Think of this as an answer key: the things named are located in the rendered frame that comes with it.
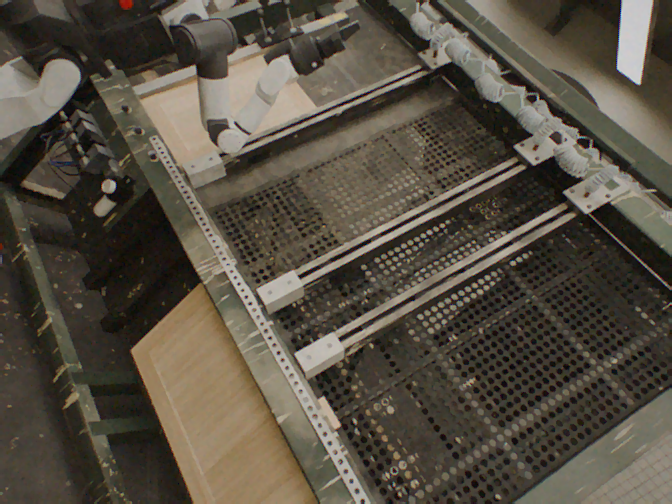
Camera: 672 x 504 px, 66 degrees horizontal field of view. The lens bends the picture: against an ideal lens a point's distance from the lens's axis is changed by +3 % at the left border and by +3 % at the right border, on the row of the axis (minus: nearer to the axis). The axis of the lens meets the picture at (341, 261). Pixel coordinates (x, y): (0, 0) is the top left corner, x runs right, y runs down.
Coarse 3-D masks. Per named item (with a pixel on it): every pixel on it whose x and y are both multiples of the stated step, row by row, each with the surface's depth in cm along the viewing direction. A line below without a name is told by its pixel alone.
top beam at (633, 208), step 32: (384, 0) 219; (448, 64) 200; (480, 64) 196; (480, 96) 192; (512, 96) 187; (512, 128) 185; (544, 160) 178; (608, 224) 167; (640, 224) 158; (640, 256) 162
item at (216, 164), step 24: (456, 24) 186; (432, 48) 192; (408, 72) 198; (432, 72) 199; (360, 96) 192; (384, 96) 194; (288, 120) 184; (312, 120) 184; (336, 120) 189; (264, 144) 178; (288, 144) 185; (192, 168) 172; (216, 168) 175; (240, 168) 181
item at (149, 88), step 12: (312, 24) 218; (324, 24) 218; (348, 24) 223; (300, 36) 214; (312, 36) 218; (240, 48) 209; (252, 48) 209; (228, 60) 205; (240, 60) 207; (180, 72) 201; (192, 72) 202; (144, 84) 198; (156, 84) 198; (168, 84) 198; (180, 84) 201; (144, 96) 197
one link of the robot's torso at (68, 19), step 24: (0, 0) 125; (24, 0) 128; (48, 0) 136; (0, 24) 129; (24, 24) 129; (48, 24) 132; (72, 24) 135; (24, 48) 135; (96, 48) 143; (96, 72) 150
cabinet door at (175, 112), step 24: (240, 72) 205; (168, 96) 197; (192, 96) 198; (240, 96) 198; (288, 96) 199; (168, 120) 191; (192, 120) 191; (264, 120) 192; (168, 144) 185; (192, 144) 185
